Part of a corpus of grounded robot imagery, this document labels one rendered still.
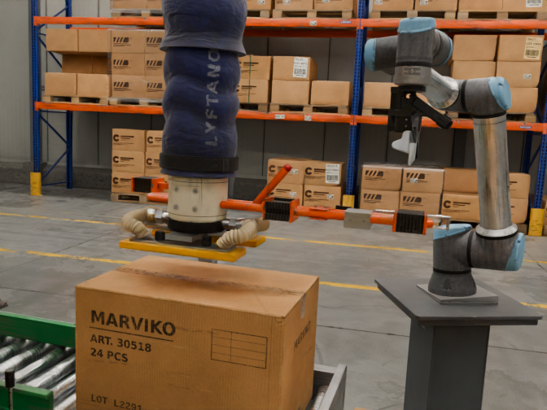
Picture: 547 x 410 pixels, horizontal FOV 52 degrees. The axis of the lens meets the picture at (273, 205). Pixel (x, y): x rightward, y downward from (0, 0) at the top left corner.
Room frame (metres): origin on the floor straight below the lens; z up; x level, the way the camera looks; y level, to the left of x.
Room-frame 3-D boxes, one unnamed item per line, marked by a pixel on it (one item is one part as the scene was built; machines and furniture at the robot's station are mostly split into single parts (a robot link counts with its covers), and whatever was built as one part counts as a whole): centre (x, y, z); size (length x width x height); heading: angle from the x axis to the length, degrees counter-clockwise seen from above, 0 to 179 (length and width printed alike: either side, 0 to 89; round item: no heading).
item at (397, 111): (1.45, -0.33, 1.46); 0.09 x 0.08 x 0.12; 74
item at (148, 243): (1.51, 0.25, 1.08); 0.34 x 0.10 x 0.05; 75
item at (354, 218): (1.48, -0.23, 1.17); 0.07 x 0.07 x 0.04; 75
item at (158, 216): (1.60, 0.22, 1.12); 0.34 x 0.25 x 0.06; 75
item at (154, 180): (1.93, 0.44, 1.18); 0.09 x 0.08 x 0.05; 165
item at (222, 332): (1.58, 0.19, 0.75); 0.60 x 0.40 x 0.40; 74
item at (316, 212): (1.66, 0.00, 1.18); 0.93 x 0.30 x 0.04; 75
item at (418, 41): (1.45, -0.34, 1.63); 0.10 x 0.09 x 0.12; 145
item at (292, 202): (1.53, -0.02, 1.18); 0.10 x 0.08 x 0.06; 165
